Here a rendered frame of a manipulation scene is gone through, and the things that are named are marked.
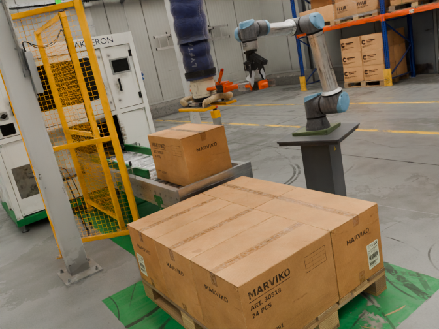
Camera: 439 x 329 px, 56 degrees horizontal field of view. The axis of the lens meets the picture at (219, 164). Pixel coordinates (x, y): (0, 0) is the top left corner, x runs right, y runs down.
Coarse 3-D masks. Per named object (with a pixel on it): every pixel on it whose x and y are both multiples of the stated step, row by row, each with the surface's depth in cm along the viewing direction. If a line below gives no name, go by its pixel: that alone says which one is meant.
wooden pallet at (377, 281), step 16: (384, 272) 235; (144, 288) 281; (368, 288) 236; (384, 288) 237; (160, 304) 265; (176, 304) 240; (336, 304) 212; (176, 320) 248; (192, 320) 226; (320, 320) 206; (336, 320) 214
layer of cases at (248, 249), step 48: (240, 192) 285; (288, 192) 267; (144, 240) 250; (192, 240) 225; (240, 240) 213; (288, 240) 203; (336, 240) 207; (192, 288) 212; (240, 288) 173; (288, 288) 190; (336, 288) 211
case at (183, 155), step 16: (176, 128) 353; (192, 128) 337; (208, 128) 321; (224, 128) 322; (160, 144) 334; (176, 144) 309; (192, 144) 307; (208, 144) 315; (224, 144) 324; (160, 160) 344; (176, 160) 318; (192, 160) 309; (208, 160) 317; (224, 160) 325; (160, 176) 355; (176, 176) 327; (192, 176) 310; (208, 176) 319
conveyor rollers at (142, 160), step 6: (126, 156) 485; (132, 156) 480; (138, 156) 474; (144, 156) 468; (150, 156) 463; (126, 162) 457; (132, 162) 451; (138, 162) 446; (144, 162) 440; (150, 162) 434; (150, 168) 405; (150, 174) 385; (156, 174) 379; (156, 180) 360; (162, 180) 354; (174, 186) 330; (180, 186) 325
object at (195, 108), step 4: (188, 104) 295; (200, 104) 283; (180, 108) 301; (184, 108) 296; (188, 108) 292; (192, 108) 287; (196, 108) 283; (200, 108) 279; (204, 108) 275; (208, 108) 276; (212, 108) 278
